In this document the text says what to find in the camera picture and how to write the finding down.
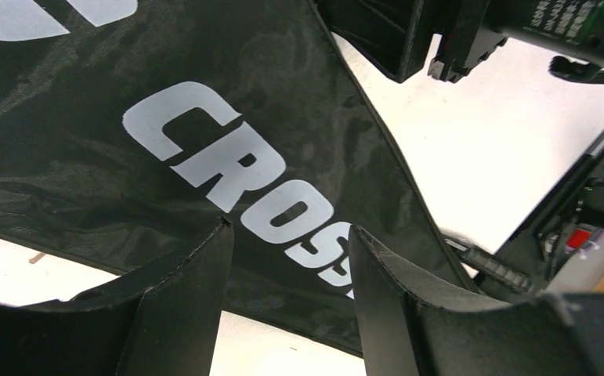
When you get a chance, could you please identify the black racket bag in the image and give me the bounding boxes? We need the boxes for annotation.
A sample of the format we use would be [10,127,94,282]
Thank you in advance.
[0,1,474,354]

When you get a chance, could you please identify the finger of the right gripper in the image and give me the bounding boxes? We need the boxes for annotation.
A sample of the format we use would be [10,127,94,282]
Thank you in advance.
[315,0,437,83]

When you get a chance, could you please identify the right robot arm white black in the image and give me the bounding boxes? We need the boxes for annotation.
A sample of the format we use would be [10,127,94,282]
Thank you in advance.
[317,0,604,85]

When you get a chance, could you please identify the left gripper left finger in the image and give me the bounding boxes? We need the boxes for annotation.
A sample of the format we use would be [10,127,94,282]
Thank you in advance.
[0,219,233,375]

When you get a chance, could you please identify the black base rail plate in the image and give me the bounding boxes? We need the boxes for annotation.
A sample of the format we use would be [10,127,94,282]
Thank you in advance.
[476,131,604,302]

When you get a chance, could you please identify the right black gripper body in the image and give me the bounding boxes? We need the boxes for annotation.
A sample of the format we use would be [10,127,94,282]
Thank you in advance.
[428,1,507,83]

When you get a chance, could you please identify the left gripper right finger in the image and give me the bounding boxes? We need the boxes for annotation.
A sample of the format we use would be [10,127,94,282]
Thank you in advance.
[349,226,604,375]

